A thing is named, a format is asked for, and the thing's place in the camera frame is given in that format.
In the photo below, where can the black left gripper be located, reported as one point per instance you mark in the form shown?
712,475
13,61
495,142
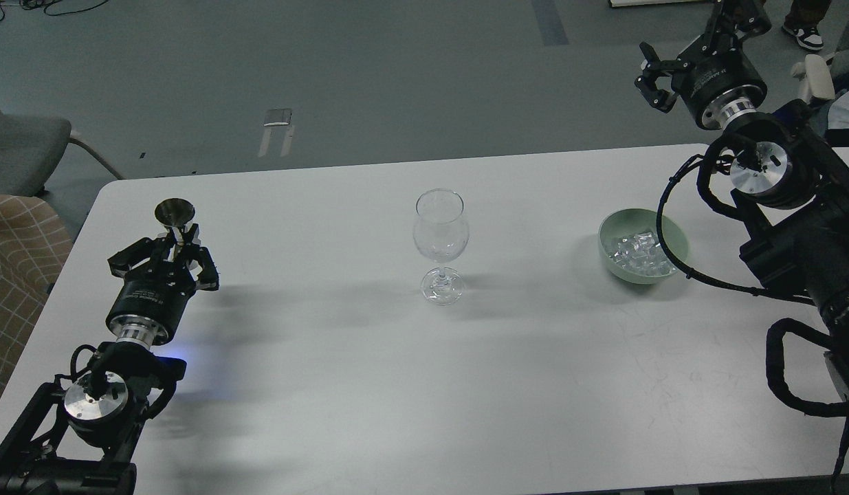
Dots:
155,291

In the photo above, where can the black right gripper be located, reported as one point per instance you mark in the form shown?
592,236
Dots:
711,68

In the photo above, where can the steel cocktail jigger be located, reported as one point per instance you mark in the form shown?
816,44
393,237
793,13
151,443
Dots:
176,215

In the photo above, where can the clear ice cubes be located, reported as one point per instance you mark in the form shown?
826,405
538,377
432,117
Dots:
640,253

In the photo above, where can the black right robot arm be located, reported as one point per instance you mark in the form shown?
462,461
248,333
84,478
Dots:
776,175

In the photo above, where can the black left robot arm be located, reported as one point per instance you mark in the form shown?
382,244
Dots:
78,433

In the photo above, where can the clear wine glass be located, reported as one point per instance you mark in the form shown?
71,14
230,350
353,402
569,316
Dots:
441,233

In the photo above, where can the white black sneaker right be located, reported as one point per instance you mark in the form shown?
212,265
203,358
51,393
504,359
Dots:
806,36

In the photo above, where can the beige checkered cushion chair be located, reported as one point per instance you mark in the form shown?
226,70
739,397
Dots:
34,245

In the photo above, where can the white chair with clothes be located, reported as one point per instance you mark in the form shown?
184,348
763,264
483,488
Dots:
824,86

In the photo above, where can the grey office chair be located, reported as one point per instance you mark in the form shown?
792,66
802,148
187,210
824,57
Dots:
31,147

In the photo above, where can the silver floor socket plate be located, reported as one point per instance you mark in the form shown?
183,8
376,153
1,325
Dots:
277,117

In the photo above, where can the green bowl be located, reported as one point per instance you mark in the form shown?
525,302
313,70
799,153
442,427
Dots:
629,221

